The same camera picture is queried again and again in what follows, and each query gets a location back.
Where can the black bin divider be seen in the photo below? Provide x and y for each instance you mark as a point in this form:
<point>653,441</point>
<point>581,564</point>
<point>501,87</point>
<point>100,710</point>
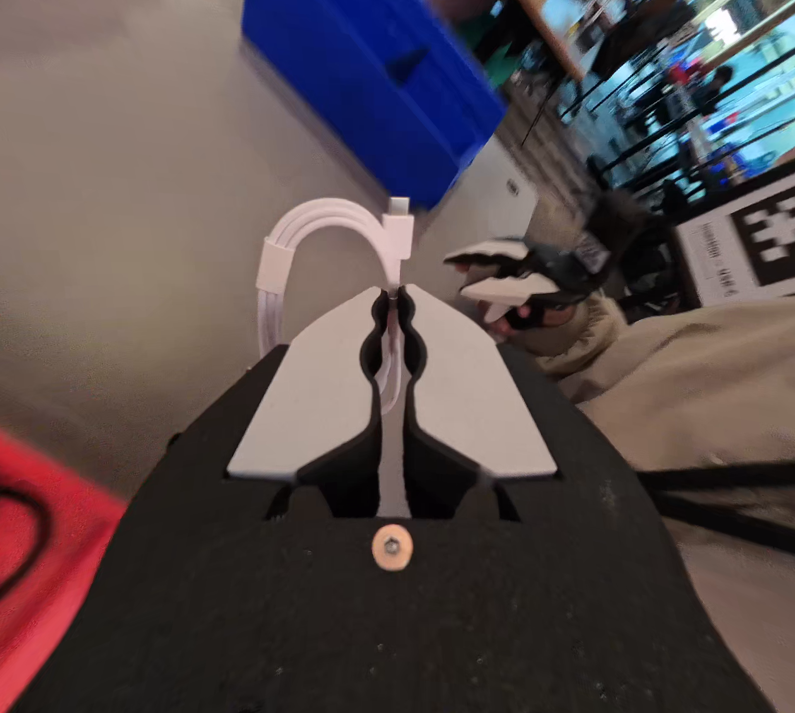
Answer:
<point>407,64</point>

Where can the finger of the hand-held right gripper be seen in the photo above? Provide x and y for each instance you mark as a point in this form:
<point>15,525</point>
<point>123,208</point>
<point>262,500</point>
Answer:
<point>515,289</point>
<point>490,253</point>

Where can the framed marker tag board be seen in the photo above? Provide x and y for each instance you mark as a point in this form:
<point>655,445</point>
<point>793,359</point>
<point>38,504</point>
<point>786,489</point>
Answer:
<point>739,247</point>

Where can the person's right hand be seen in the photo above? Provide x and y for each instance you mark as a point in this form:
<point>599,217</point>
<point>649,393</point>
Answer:
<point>497,315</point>

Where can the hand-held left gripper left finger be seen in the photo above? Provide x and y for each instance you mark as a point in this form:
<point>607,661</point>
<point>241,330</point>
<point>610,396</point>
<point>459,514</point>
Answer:
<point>310,408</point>

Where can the blue plastic bin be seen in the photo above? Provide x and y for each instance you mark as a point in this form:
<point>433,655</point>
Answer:
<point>348,61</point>

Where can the person's right forearm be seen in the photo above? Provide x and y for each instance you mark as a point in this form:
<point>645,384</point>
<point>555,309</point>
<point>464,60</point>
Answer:
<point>683,365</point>

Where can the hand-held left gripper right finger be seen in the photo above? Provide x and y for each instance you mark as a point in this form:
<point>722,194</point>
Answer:
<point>478,408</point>

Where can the red plastic bin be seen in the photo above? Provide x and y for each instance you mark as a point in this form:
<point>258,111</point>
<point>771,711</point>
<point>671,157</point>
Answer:
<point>43,570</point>

